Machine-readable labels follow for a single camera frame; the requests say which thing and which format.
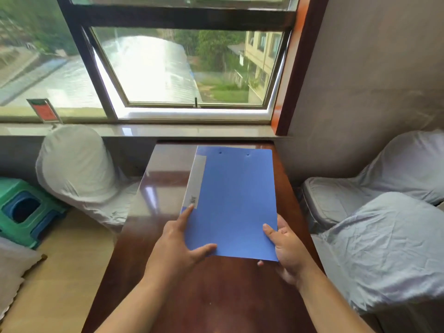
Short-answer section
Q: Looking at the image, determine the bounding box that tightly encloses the person's left hand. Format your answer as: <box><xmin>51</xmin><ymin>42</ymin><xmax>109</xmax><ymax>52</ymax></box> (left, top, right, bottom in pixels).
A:
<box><xmin>145</xmin><ymin>204</ymin><xmax>218</xmax><ymax>283</ymax></box>

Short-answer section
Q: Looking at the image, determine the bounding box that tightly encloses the brown wooden table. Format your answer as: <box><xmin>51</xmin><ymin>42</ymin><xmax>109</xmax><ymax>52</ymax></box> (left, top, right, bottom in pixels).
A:
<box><xmin>82</xmin><ymin>141</ymin><xmax>327</xmax><ymax>333</ymax></box>

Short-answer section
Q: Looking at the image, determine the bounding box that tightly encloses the person's left forearm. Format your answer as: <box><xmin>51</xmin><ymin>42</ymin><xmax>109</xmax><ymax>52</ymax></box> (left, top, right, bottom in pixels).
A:
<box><xmin>94</xmin><ymin>270</ymin><xmax>174</xmax><ymax>333</ymax></box>

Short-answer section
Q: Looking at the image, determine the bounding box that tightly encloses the white cushion with scalloped edge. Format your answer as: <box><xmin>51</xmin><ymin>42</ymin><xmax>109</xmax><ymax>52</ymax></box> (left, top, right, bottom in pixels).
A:
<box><xmin>0</xmin><ymin>236</ymin><xmax>48</xmax><ymax>319</ymax></box>

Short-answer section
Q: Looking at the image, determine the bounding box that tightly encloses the person's right hand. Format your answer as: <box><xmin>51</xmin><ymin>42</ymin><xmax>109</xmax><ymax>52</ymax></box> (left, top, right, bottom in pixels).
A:
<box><xmin>257</xmin><ymin>214</ymin><xmax>317</xmax><ymax>287</ymax></box>

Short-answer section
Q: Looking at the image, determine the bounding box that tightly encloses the blue file folder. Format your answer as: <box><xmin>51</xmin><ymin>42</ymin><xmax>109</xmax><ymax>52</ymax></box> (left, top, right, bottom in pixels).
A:
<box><xmin>181</xmin><ymin>146</ymin><xmax>279</xmax><ymax>262</ymax></box>

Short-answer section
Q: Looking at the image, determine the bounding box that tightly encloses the blue plastic stool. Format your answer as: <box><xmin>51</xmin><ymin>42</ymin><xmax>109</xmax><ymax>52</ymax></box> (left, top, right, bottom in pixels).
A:
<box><xmin>1</xmin><ymin>191</ymin><xmax>66</xmax><ymax>240</ymax></box>

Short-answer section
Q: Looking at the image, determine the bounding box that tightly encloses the grey stone window sill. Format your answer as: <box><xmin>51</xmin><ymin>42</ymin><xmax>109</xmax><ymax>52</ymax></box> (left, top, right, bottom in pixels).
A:
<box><xmin>0</xmin><ymin>123</ymin><xmax>278</xmax><ymax>138</ymax></box>

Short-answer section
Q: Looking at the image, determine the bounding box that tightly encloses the black framed window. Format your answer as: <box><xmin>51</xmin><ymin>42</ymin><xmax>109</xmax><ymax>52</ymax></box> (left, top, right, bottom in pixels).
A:
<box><xmin>0</xmin><ymin>0</ymin><xmax>302</xmax><ymax>122</ymax></box>

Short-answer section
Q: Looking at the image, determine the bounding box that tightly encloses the person's right forearm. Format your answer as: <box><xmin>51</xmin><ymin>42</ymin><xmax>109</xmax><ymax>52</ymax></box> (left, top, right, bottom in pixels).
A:
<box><xmin>298</xmin><ymin>265</ymin><xmax>374</xmax><ymax>333</ymax></box>

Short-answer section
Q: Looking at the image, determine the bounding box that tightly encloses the green plastic stool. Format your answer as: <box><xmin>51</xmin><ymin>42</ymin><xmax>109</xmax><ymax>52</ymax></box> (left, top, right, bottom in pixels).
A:
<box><xmin>0</xmin><ymin>178</ymin><xmax>68</xmax><ymax>250</ymax></box>

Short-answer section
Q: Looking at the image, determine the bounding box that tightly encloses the red and green sign card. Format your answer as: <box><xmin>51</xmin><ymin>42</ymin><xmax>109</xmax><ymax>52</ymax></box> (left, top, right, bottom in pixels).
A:
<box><xmin>27</xmin><ymin>98</ymin><xmax>63</xmax><ymax>124</ymax></box>

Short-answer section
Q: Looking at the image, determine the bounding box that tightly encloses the chair with grey-white cover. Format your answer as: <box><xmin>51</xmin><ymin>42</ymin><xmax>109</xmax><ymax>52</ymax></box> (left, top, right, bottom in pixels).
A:
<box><xmin>300</xmin><ymin>129</ymin><xmax>444</xmax><ymax>234</ymax></box>
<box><xmin>36</xmin><ymin>125</ymin><xmax>142</xmax><ymax>234</ymax></box>
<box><xmin>311</xmin><ymin>192</ymin><xmax>444</xmax><ymax>315</ymax></box>

